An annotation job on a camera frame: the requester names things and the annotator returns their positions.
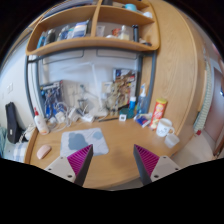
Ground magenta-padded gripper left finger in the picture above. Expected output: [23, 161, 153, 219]
[44, 143, 94, 187]

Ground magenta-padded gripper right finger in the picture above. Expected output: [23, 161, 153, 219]
[133, 143, 183, 186]

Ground pink computer mouse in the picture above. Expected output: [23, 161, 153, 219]
[36, 144, 53, 161]

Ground grey cloud-print mouse pad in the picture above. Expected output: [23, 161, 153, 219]
[59, 127, 110, 158]

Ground translucent plastic cup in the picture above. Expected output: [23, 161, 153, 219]
[164, 133, 181, 149]

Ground white mug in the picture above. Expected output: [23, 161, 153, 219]
[155, 118, 176, 138]

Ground blue snack packet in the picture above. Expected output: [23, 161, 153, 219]
[134, 114, 153, 128]

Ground white power strip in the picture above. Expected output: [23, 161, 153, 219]
[80, 113, 96, 124]

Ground small white charger block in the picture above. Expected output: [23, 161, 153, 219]
[54, 111, 66, 123]

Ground large white power adapter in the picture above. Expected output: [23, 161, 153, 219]
[68, 107, 79, 122]

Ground white red-capped pump bottle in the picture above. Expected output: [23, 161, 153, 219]
[33, 107, 50, 136]

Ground black ruler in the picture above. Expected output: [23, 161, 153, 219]
[98, 116, 120, 123]

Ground teal round container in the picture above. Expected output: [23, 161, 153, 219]
[119, 107, 135, 120]

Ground white desk lamp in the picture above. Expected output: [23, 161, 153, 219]
[79, 63, 110, 118]

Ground blue plaid pillow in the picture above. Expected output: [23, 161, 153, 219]
[12, 141, 29, 164]

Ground steel cup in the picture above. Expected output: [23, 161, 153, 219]
[77, 98, 89, 116]

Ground clear blue spray bottle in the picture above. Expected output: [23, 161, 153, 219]
[136, 83, 148, 116]

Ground small blue white-capped bottle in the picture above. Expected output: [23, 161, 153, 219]
[128, 95, 137, 112]

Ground blue robot model kit box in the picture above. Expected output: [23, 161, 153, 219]
[39, 79, 65, 119]

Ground black bag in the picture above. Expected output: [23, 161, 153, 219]
[4, 101, 24, 145]

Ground teal blanket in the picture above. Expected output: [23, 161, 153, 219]
[0, 126, 8, 158]

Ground white robot model kit box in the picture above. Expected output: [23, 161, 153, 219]
[112, 68, 138, 101]

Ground wooden shelf unit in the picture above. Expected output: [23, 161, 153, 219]
[25, 0, 161, 57]

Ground white wall box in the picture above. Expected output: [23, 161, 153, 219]
[101, 81, 114, 94]

